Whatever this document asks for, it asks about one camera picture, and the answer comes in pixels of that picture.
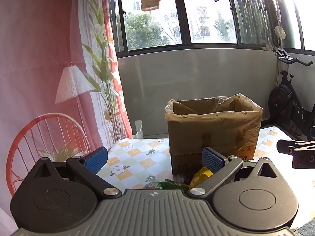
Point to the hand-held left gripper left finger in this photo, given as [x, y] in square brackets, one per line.
[96, 161]

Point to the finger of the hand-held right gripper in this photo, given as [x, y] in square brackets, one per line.
[285, 147]

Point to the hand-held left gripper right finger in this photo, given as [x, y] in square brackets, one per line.
[212, 161]

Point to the yellow snack packet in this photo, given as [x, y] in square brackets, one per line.
[200, 177]

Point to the brown cardboard box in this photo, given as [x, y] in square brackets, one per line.
[183, 164]

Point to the green snack packet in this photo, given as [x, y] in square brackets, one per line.
[167, 185]

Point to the black exercise bike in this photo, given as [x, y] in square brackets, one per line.
[283, 95]

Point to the white bin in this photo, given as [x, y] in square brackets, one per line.
[137, 129]

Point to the crumpled beige cloth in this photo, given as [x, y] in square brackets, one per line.
[267, 46]

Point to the pale round object on pole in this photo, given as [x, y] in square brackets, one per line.
[279, 32]

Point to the pink printed backdrop curtain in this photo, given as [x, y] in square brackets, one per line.
[37, 54]

